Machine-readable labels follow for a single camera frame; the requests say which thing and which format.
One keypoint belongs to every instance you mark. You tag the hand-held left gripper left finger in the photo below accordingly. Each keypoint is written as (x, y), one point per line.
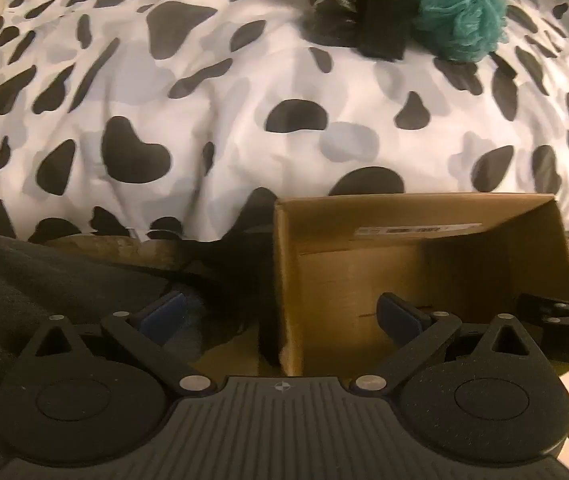
(164, 316)

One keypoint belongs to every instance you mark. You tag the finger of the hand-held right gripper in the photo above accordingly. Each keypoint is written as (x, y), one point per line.
(544, 305)

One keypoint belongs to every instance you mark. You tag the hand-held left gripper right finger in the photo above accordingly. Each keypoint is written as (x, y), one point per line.
(398, 317)

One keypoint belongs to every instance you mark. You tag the brown cardboard box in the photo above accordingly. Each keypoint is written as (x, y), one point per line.
(414, 280)

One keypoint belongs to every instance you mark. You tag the dark grey cloth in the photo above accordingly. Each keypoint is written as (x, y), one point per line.
(39, 280)

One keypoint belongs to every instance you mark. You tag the cow print blanket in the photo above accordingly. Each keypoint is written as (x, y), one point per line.
(214, 110)

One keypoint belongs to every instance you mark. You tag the teal mesh bath loofah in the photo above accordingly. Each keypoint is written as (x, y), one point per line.
(464, 10)

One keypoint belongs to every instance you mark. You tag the dark mesh bath loofah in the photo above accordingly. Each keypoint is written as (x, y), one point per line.
(332, 17)

